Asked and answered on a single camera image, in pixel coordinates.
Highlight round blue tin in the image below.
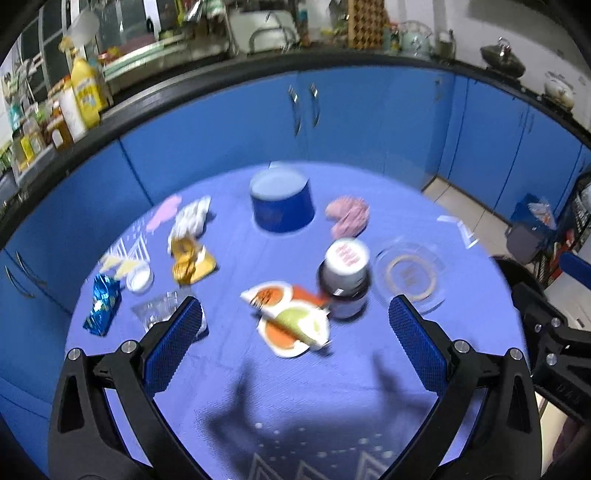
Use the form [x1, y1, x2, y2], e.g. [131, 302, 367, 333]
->
[249, 167, 317, 235]

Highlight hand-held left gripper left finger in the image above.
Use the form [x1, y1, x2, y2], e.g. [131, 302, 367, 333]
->
[48, 295, 206, 480]

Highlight white teapot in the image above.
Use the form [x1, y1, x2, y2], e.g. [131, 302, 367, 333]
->
[544, 71, 577, 109]

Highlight blue plastic bag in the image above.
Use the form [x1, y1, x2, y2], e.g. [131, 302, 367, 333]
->
[510, 194, 557, 232]

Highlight blue foil wrapper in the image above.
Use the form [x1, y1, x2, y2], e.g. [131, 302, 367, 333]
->
[82, 273, 123, 337]

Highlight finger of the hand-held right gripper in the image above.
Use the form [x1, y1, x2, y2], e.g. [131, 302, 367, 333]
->
[508, 281, 591, 370]
[560, 251, 591, 283]

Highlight white plastic bottle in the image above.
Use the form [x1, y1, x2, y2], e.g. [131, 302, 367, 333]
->
[59, 85, 88, 143]

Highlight pink crumpled paper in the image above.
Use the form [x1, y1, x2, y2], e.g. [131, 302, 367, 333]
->
[324, 196, 371, 238]

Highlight orange white snack wrapper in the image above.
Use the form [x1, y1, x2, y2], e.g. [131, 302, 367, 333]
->
[240, 281, 331, 319]

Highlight glass teapot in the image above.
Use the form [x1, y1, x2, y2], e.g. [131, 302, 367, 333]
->
[398, 22, 434, 56]

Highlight checkered wooden board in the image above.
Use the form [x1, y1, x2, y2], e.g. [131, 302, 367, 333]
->
[347, 0, 386, 51]

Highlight metal sink faucet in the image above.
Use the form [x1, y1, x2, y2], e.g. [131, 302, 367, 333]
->
[248, 25, 298, 52]

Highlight small glass jar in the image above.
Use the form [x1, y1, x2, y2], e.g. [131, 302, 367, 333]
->
[436, 30, 458, 62]

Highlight white paper towel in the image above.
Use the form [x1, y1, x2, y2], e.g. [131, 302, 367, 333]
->
[172, 196, 212, 240]

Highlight dark pot with lid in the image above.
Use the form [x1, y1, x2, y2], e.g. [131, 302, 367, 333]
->
[480, 39, 527, 77]

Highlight blue kitchen cabinets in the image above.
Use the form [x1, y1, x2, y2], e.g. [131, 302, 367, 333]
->
[0, 62, 591, 462]

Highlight clear glass ashtray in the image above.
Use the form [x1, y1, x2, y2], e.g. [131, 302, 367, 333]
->
[373, 237, 448, 315]

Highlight small white cap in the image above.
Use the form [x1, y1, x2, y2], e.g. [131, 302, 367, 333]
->
[126, 264, 154, 294]

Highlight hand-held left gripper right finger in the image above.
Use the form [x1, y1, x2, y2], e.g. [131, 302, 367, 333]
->
[388, 294, 543, 480]

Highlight yellow plastic bottle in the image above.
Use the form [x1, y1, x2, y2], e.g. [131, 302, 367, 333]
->
[70, 55, 103, 130]

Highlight black kitchen countertop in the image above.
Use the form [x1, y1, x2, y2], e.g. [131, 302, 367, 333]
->
[0, 48, 591, 250]

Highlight metal cabinet handle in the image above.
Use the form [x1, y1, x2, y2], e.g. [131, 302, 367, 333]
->
[308, 83, 321, 129]
[288, 85, 302, 137]
[15, 251, 48, 288]
[4, 267, 34, 300]

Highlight clear plastic wrapper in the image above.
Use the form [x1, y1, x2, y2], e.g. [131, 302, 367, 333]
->
[130, 291, 208, 335]

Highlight grey trash bin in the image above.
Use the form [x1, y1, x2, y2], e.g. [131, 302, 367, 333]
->
[507, 222, 550, 264]

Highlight dark bottle with white cap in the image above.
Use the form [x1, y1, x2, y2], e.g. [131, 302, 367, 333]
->
[316, 237, 374, 321]

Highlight amber sauce bottle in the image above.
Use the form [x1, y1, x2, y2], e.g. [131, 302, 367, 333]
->
[48, 106, 75, 149]

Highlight yellow snack wrapper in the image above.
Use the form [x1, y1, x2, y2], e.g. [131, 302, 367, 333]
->
[167, 235, 218, 286]

